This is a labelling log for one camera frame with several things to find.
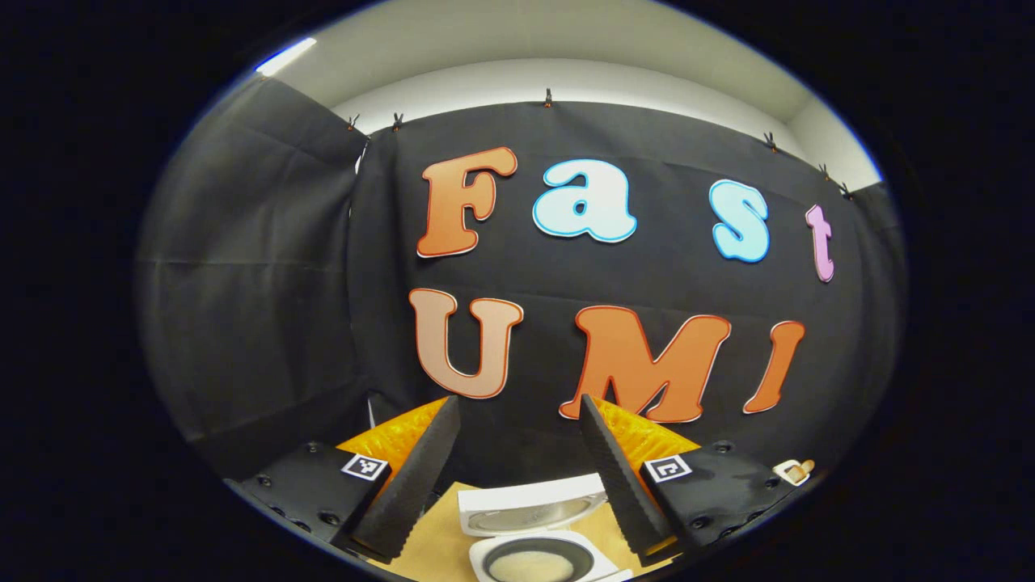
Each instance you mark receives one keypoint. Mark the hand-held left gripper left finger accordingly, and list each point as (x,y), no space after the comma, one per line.
(416,477)

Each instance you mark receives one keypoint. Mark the white rice cooker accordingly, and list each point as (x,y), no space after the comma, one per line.
(525,501)

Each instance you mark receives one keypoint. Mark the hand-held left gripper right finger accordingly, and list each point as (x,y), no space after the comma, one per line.
(618,477)

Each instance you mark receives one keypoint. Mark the white toaster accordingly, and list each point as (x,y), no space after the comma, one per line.
(783,471)

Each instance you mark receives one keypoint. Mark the rectangular ceiling light panel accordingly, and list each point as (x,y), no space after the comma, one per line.
(287,56)

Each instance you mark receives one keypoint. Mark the white rice layer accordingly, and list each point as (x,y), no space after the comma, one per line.
(530,567)

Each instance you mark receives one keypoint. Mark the black backdrop cloth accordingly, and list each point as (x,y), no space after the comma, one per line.
(259,259)

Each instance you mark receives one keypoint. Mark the toasted bread slice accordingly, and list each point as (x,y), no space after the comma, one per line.
(805,469)

